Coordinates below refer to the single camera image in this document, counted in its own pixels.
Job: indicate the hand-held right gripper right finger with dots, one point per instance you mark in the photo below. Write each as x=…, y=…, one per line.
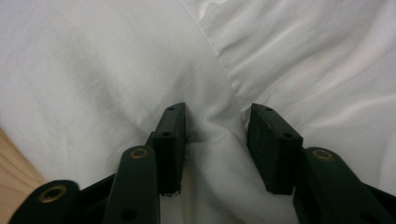
x=274, y=152

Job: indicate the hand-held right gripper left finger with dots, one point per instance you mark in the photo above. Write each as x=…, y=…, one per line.
x=169, y=149

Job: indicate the white pleated skirt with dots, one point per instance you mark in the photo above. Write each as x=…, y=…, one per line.
x=109, y=77

